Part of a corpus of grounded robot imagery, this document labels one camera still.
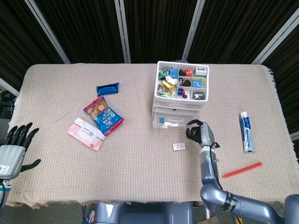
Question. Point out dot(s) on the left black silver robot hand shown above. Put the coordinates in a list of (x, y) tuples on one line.
[(11, 158)]

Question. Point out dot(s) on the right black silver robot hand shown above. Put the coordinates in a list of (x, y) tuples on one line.
[(205, 134)]

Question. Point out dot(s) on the small white printed box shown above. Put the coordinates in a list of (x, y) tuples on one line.
[(178, 146)]

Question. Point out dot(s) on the clear drawer holding blue clip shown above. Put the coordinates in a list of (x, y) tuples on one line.
[(177, 121)]

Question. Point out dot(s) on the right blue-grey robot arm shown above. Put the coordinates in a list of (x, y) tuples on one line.
[(210, 177)]

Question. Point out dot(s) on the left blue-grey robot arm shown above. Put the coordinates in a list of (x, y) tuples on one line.
[(6, 189)]

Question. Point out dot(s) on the white and teal box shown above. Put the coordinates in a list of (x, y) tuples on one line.
[(201, 71)]

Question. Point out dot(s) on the black silver gadget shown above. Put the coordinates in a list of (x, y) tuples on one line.
[(198, 96)]

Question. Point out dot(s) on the blue white toothpaste tube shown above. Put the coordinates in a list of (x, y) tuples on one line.
[(247, 133)]

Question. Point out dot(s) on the blue clip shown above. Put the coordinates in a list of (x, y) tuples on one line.
[(161, 120)]

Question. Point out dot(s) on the blue binder clips bundle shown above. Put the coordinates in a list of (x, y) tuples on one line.
[(181, 91)]

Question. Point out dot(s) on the red pen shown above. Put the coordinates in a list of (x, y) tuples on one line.
[(243, 170)]

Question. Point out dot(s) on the black oval item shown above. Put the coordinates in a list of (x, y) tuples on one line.
[(187, 83)]

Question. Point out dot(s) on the shiny foil candy packet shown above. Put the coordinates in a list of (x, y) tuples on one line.
[(165, 91)]

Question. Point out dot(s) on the white soft pouch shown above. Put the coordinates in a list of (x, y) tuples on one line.
[(172, 80)]

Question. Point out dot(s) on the yellow packet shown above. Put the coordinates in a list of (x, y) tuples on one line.
[(165, 84)]

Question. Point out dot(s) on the orange red small item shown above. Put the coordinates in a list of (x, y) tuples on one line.
[(188, 72)]

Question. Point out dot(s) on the black round item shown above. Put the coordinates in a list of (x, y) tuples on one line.
[(181, 72)]

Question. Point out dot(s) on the beige woven tablecloth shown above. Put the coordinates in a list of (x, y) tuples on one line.
[(140, 163)]

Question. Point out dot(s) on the pink wet wipes pack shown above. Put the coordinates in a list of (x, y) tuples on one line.
[(86, 134)]

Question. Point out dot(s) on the blue biscuit bag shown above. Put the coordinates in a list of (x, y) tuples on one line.
[(105, 116)]

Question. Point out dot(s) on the blue-grey robot torso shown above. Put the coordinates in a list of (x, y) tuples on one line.
[(140, 214)]

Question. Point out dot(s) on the small dark blue snack packet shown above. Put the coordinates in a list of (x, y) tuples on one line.
[(108, 89)]

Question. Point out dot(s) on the white plastic drawer organizer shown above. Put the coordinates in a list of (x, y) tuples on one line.
[(177, 104)]

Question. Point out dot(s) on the white metal frame post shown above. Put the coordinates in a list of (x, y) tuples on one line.
[(275, 37), (193, 30), (46, 30), (9, 86), (122, 30)]

